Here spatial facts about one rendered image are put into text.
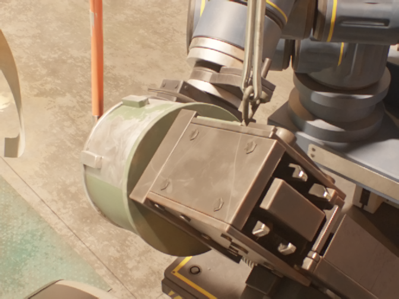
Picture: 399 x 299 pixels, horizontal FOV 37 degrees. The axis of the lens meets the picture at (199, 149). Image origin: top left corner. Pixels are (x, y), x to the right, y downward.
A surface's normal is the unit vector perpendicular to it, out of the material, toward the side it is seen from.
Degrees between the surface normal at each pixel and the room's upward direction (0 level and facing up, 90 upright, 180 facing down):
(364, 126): 23
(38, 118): 0
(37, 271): 0
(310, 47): 84
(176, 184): 43
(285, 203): 65
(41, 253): 0
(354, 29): 98
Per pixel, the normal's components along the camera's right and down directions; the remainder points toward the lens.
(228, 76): -0.75, -0.36
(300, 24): -0.12, 0.73
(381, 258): 0.54, 0.14
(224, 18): -0.36, -0.23
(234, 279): 0.00, -0.76
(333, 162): -0.62, 0.50
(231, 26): -0.10, -0.13
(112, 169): -0.82, -0.08
